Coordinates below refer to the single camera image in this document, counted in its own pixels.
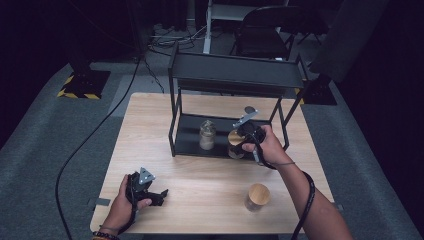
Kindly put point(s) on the stand base with striped tape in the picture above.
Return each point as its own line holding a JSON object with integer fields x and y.
{"x": 86, "y": 83}

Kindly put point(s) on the black folding chair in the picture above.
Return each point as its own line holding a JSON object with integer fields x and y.
{"x": 263, "y": 43}

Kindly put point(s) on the glass jar with glass lid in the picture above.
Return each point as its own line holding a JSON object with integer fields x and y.
{"x": 207, "y": 136}

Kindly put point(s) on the person's left hand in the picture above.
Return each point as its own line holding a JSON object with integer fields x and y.
{"x": 121, "y": 210}

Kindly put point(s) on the grey tape piece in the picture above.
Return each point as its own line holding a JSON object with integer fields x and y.
{"x": 102, "y": 201}
{"x": 338, "y": 207}

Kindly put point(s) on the black metal two-tier shelf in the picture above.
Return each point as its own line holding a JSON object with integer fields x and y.
{"x": 230, "y": 71}

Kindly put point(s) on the glass jar bamboo lid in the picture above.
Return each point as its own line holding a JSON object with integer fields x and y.
{"x": 259, "y": 194}

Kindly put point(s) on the star anise jar bamboo lid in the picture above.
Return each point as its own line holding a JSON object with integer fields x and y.
{"x": 233, "y": 138}

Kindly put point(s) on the thin dark wrist band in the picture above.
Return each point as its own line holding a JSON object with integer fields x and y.
{"x": 107, "y": 228}
{"x": 286, "y": 163}

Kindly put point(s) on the grey round table grommet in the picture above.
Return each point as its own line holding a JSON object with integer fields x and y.
{"x": 248, "y": 109}

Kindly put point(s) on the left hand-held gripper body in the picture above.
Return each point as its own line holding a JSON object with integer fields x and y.
{"x": 140, "y": 188}

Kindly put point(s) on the person's right hand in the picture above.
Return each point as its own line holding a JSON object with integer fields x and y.
{"x": 271, "y": 150}

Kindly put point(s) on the white desk frame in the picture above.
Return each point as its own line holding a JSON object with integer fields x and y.
{"x": 207, "y": 33}

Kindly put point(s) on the black stand base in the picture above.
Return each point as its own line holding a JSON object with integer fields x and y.
{"x": 320, "y": 91}

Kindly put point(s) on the grey padded stand pole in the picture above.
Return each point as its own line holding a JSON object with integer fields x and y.
{"x": 346, "y": 40}

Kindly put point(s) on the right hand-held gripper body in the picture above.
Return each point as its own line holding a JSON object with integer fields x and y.
{"x": 253, "y": 131}

